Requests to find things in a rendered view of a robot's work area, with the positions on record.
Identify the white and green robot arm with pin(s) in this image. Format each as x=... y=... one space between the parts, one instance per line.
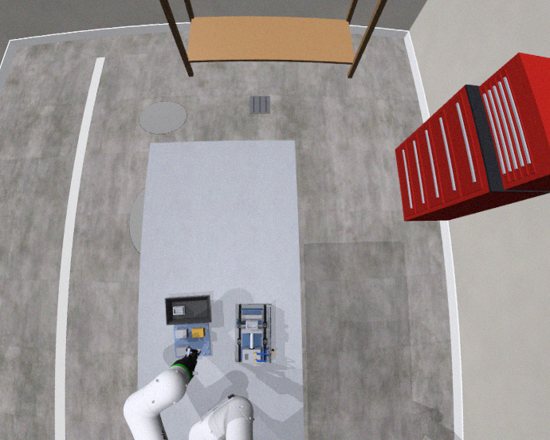
x=142 y=409

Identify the yellow rectangular block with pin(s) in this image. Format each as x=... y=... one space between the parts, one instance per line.
x=198 y=332

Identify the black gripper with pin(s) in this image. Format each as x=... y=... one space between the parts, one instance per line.
x=192 y=356

